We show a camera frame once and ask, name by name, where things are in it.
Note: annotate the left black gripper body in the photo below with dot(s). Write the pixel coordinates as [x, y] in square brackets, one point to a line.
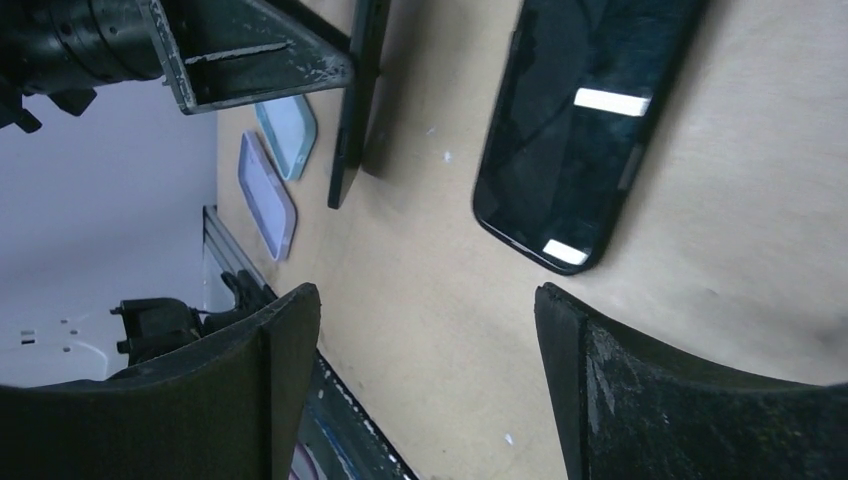
[64, 50]

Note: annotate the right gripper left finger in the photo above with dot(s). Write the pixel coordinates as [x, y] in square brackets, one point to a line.
[227, 406]

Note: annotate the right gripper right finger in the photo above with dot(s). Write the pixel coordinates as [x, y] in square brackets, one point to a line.
[629, 406]

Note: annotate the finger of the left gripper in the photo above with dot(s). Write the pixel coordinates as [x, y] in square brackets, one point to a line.
[217, 55]

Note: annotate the light blue phone case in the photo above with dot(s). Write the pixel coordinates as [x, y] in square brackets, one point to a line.
[290, 128]

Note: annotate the black phone on left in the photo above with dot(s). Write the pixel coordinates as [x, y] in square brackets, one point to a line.
[366, 45]

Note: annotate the black phone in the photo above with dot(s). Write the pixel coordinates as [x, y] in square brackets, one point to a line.
[584, 87]
[366, 45]

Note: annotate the black phone on right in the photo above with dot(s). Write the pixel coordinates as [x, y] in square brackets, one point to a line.
[584, 87]

